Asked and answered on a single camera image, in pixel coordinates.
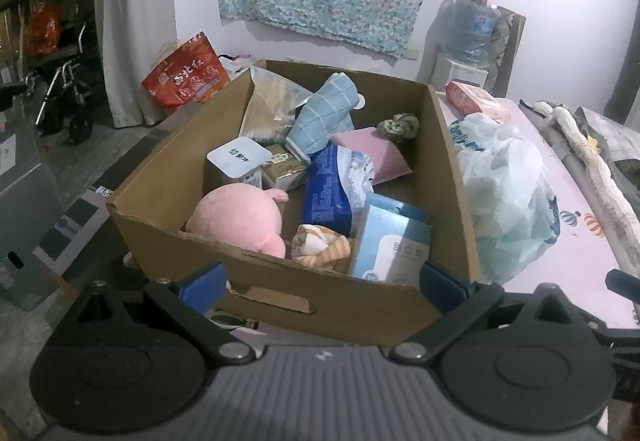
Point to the white striped rolled blanket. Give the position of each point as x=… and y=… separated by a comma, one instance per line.
x=611, y=198

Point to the green white knotted towel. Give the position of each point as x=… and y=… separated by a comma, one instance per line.
x=400, y=128

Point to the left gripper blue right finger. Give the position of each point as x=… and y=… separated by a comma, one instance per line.
x=463, y=307

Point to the leaning framed board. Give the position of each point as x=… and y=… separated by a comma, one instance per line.
x=502, y=50

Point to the white blue plastic bag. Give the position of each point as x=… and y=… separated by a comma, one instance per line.
x=514, y=210

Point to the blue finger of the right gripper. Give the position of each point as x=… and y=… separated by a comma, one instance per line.
x=624, y=285

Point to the orange red snack bag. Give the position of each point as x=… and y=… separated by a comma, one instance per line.
x=192, y=73

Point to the white curtain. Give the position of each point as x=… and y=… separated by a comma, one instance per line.
x=131, y=35

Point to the black stroller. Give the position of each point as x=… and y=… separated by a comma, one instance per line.
x=74, y=73

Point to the light blue mask box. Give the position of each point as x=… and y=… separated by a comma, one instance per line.
x=392, y=243

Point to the gold carton box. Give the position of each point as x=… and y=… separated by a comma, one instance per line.
x=283, y=171

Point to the orange striped towel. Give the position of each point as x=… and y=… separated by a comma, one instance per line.
x=321, y=248

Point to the white water dispenser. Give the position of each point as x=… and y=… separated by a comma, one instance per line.
x=447, y=69

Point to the pink folded cloth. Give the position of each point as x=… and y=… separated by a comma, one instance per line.
x=388, y=162

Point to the orange hanging bag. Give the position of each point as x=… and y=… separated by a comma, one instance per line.
x=44, y=31

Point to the blue water jug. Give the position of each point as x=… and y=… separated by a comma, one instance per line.
x=469, y=32

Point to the red wet wipes pack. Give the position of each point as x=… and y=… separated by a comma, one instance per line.
x=470, y=100

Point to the pink plush toy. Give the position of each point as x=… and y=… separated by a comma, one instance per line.
x=243, y=216

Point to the grey storage box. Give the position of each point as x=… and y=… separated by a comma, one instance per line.
x=30, y=204

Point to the white square tissue pack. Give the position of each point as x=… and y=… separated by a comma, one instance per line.
x=238, y=161

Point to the blue white diaper pack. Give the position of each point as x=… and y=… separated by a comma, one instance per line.
x=339, y=180

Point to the light blue striped towel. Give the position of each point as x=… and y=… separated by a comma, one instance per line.
x=325, y=113

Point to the grey patterned bed sheet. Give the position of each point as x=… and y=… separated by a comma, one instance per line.
x=616, y=144

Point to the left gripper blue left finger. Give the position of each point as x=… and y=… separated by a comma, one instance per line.
x=185, y=305

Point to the dark green yellow-print blanket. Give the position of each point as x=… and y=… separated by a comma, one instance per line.
x=552, y=134

